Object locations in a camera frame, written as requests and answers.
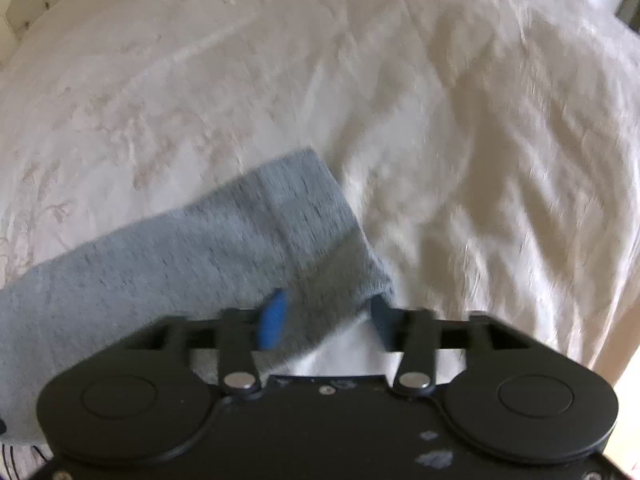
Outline grey pants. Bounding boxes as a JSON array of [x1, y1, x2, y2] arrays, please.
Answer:
[[1, 150, 393, 444]]

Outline white floral bedspread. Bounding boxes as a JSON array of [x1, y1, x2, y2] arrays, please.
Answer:
[[0, 0, 640, 391]]

